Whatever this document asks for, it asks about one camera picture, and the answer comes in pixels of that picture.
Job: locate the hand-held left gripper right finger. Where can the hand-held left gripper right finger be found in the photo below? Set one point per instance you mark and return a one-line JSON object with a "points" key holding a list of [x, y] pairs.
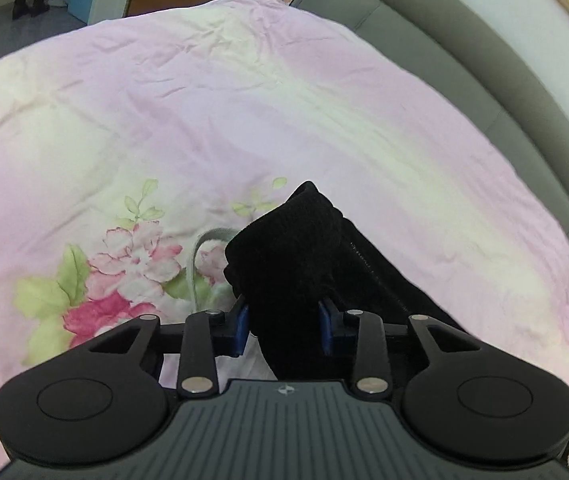
{"points": [[325, 330]]}

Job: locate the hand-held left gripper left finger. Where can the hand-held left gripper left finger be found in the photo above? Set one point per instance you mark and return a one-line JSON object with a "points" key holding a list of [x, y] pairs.
{"points": [[241, 330]]}

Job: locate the black pants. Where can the black pants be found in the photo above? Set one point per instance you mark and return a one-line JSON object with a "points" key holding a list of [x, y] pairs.
{"points": [[289, 250]]}

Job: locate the pink floral bedspread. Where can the pink floral bedspread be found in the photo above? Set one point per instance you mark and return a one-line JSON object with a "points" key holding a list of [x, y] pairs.
{"points": [[214, 110]]}

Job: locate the grey upholstered headboard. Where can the grey upholstered headboard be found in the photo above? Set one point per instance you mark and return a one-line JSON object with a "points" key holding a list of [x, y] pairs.
{"points": [[439, 60]]}

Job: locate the black boot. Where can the black boot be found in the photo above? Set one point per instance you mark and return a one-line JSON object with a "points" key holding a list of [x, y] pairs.
{"points": [[20, 7], [38, 4]]}

